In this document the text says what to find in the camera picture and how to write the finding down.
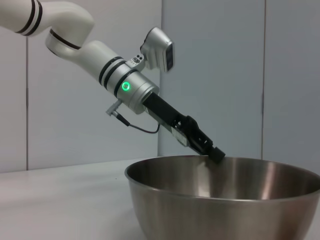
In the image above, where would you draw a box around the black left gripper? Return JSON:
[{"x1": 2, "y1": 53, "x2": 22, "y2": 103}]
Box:
[{"x1": 142, "y1": 91, "x2": 227, "y2": 165}]

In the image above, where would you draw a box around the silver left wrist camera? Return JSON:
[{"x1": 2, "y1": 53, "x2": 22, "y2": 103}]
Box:
[{"x1": 128, "y1": 26, "x2": 175, "y2": 74}]

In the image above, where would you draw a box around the stainless steel mixing bowl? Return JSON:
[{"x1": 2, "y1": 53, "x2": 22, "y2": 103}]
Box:
[{"x1": 124, "y1": 154, "x2": 320, "y2": 240}]

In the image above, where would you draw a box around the left arm plug with cable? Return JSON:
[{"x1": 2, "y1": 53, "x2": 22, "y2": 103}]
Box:
[{"x1": 104, "y1": 99, "x2": 161, "y2": 135}]

